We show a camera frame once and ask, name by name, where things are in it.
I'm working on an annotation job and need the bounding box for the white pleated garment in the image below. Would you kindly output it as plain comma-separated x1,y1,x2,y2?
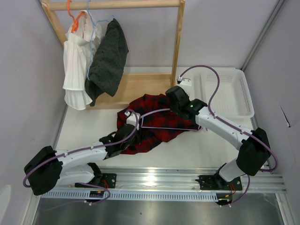
63,10,103,110

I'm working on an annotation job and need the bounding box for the aluminium mounting rail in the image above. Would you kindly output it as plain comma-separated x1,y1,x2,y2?
100,166,287,193

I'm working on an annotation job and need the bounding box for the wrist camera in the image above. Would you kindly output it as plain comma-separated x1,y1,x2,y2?
124,110,141,126
176,77,192,93

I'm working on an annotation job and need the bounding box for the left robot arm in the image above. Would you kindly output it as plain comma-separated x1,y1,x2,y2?
23,124,139,195

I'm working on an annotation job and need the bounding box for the white plastic basket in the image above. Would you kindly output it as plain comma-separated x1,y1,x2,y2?
193,67,255,119

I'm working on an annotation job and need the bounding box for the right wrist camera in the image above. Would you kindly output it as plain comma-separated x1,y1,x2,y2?
176,77,192,93

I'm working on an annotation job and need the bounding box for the dark dotted garment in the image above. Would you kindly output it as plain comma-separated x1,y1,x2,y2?
85,19,129,107

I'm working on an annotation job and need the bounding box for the light blue hanger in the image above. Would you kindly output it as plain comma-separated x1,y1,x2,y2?
86,0,115,81

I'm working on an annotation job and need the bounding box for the orange hanger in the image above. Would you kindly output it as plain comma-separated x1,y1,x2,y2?
67,0,86,33

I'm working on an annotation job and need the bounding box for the slotted cable duct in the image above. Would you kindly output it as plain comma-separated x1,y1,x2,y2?
42,189,218,202

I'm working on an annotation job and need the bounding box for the lilac plastic hanger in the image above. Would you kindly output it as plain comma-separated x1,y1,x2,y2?
140,108,203,132

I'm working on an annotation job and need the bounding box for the wooden clothes rack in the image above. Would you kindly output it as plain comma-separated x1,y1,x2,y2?
41,0,185,110

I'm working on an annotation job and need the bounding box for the red plaid skirt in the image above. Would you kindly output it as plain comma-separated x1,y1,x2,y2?
117,94,201,155

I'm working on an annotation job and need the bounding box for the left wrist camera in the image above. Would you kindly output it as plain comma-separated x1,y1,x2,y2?
124,110,141,126

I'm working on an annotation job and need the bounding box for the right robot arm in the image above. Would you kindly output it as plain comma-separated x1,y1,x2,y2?
165,86,270,190

